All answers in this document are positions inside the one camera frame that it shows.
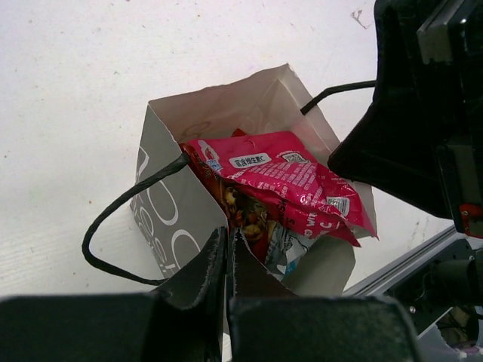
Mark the silver mints sachet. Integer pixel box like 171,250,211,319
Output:
263,223,315,281

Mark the red snack packet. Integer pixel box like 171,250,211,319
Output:
180,129,284,262

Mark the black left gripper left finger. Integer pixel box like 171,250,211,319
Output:
149,227,227,361

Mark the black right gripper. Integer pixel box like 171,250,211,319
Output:
328,1,482,238

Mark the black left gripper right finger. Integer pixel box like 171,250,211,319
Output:
227,229,299,361

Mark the aluminium rail frame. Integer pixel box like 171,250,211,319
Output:
220,224,483,362

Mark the pink small snack packet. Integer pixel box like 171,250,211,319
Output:
180,130,378,248

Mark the white paper coffee bag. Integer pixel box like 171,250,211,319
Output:
122,65,377,296

